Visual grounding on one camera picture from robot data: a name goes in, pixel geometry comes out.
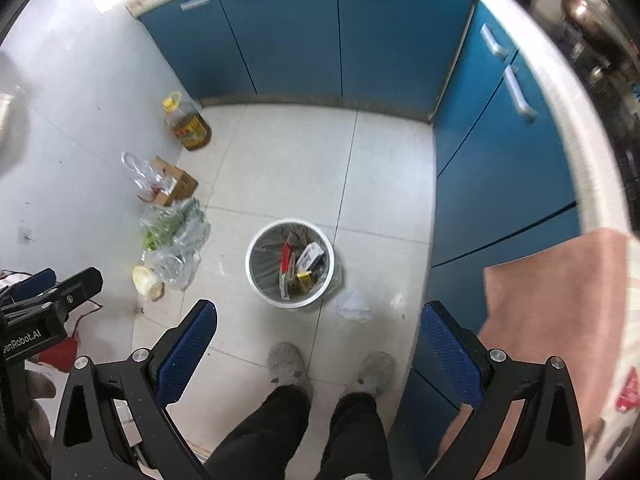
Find brown cardboard box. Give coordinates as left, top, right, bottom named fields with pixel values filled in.
left=150, top=156, right=200, bottom=207

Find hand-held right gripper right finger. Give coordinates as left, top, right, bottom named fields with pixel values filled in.
left=420, top=300, right=587, bottom=480

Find plastic bag of greens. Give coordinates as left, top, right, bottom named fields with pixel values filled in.
left=139, top=197, right=212, bottom=291

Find person's leg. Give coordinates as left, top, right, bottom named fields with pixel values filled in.
left=206, top=384, right=313, bottom=480
left=320, top=392, right=394, bottom=480

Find grey right slipper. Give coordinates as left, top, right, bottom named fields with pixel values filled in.
left=346, top=352, right=396, bottom=401

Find printed cloth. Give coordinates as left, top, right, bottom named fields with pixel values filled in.
left=587, top=330, right=640, bottom=480

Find grey slipper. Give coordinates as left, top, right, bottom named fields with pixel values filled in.
left=267, top=342, right=314, bottom=401
left=346, top=352, right=396, bottom=401

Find metal wok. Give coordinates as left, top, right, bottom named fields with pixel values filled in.
left=560, top=0, right=613, bottom=36

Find pink hanging towel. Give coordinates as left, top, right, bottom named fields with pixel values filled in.
left=437, top=227, right=632, bottom=480

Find white round trash bin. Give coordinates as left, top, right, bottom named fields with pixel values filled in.
left=244, top=218, right=346, bottom=308

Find person's right leg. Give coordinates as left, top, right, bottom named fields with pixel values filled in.
left=320, top=392, right=394, bottom=480

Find yellow cooking oil bottle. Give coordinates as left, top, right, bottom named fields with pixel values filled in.
left=162, top=91, right=212, bottom=152

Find white small carton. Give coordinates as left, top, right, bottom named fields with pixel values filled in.
left=295, top=241, right=326, bottom=273

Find red plastic bag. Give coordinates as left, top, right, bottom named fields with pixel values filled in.
left=37, top=330, right=82, bottom=374

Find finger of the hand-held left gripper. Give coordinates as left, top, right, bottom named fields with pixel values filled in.
left=0, top=268, right=57, bottom=311
left=42, top=267, right=104, bottom=313

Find grey left slipper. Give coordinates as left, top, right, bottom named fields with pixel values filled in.
left=267, top=342, right=314, bottom=401

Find red snack packet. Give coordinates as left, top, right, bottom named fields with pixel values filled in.
left=279, top=241, right=297, bottom=281

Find clear empty plastic bag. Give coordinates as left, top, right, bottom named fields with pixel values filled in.
left=120, top=151, right=168, bottom=203

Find person's left leg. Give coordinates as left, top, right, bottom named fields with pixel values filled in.
left=206, top=384, right=313, bottom=480

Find blue cabinet door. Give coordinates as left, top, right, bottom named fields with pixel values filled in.
left=430, top=51, right=582, bottom=267
left=432, top=0, right=521, bottom=178
left=215, top=0, right=346, bottom=102
left=139, top=0, right=257, bottom=107
left=336, top=0, right=476, bottom=122

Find blue kitchen cabinets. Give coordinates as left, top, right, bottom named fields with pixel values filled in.
left=124, top=0, right=637, bottom=237

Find crumpled clear plastic wrapper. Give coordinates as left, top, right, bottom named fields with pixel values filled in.
left=336, top=287, right=373, bottom=323

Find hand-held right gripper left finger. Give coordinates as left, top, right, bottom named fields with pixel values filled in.
left=50, top=299, right=219, bottom=480

